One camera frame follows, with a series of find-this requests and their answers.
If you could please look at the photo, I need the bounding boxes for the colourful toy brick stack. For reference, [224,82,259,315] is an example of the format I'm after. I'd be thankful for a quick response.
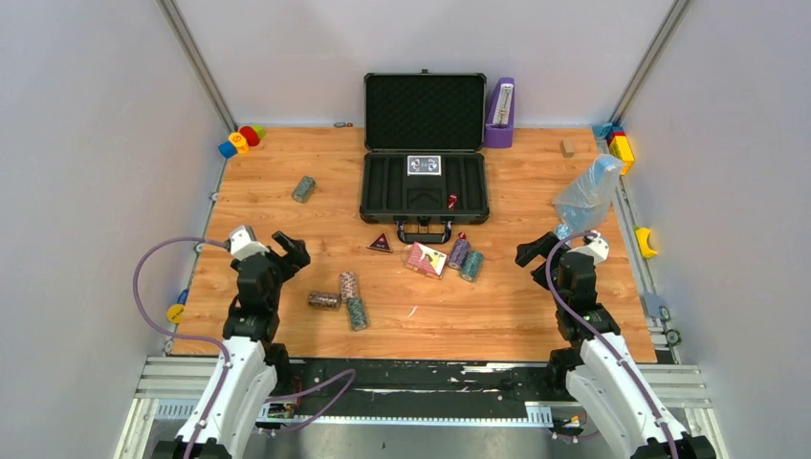
[591,122,635,175]

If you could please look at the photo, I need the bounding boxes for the red playing card deck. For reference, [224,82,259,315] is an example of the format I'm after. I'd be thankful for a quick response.
[403,243,448,279]

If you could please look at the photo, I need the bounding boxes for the brown poker chip stack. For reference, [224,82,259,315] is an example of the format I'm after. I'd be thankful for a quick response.
[307,291,342,311]

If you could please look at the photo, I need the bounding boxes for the clear plastic bag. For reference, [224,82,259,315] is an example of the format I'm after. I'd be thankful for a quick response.
[552,154,625,232]

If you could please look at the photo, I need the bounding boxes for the pink poker chip stack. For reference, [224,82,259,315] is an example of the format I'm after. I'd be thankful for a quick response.
[339,271,360,302]

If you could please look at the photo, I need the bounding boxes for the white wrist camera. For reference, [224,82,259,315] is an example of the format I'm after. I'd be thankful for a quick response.
[229,225,270,261]
[572,231,610,265]

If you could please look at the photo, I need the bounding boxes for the blue playing card deck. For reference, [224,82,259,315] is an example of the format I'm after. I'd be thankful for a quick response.
[406,155,442,176]

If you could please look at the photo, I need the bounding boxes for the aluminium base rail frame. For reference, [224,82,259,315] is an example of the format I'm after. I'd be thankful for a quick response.
[114,356,730,459]

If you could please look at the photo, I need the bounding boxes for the black triangular all-in button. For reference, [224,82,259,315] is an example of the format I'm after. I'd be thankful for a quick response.
[367,232,393,253]

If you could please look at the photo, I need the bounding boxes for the dark green poker chip stack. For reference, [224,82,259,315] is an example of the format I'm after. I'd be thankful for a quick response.
[346,297,369,332]

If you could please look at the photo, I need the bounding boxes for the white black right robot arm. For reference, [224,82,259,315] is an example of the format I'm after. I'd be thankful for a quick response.
[515,231,716,458]

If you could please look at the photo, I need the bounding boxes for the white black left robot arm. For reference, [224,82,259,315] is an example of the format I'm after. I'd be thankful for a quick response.
[152,225,311,458]

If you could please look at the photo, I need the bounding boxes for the yellow round tag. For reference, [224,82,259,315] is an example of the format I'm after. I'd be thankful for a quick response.
[165,303,185,324]

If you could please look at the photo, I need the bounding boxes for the purple metronome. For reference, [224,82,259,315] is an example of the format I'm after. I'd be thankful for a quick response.
[484,77,515,148]

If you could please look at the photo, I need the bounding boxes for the colourful round toy blocks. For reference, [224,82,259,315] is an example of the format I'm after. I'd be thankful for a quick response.
[218,124,267,159]

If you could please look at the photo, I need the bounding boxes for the purple poker chip stack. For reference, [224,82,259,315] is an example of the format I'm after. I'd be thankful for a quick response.
[447,237,471,271]

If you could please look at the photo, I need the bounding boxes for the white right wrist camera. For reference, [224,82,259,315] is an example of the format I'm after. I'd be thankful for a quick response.
[572,231,610,265]

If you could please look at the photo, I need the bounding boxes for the grey-green poker chip stack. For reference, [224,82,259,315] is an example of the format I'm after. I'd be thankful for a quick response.
[291,176,317,204]

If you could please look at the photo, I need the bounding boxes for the small wooden block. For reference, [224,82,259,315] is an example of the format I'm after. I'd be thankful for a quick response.
[559,139,576,158]

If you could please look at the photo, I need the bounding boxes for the light blue poker chip stack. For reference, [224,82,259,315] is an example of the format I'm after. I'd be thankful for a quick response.
[554,224,572,240]

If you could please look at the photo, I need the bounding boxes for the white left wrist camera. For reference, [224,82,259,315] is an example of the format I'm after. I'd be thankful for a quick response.
[229,225,270,261]

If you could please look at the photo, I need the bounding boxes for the black poker set case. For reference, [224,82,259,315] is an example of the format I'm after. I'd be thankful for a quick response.
[359,72,490,244]

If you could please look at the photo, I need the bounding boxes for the yellow curved toy piece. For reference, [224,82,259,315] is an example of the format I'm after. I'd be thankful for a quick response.
[634,227,658,259]

